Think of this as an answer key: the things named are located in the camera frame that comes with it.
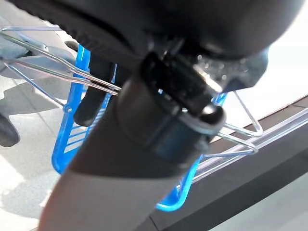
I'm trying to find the silver robot left leg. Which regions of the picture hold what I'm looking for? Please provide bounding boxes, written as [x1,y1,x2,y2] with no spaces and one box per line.
[0,113,21,148]

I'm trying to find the blue plastic shopping basket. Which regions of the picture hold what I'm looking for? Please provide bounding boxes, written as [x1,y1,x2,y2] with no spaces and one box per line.
[0,25,264,212]

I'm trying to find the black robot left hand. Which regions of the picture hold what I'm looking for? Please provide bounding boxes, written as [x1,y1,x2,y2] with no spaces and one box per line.
[7,0,298,231]

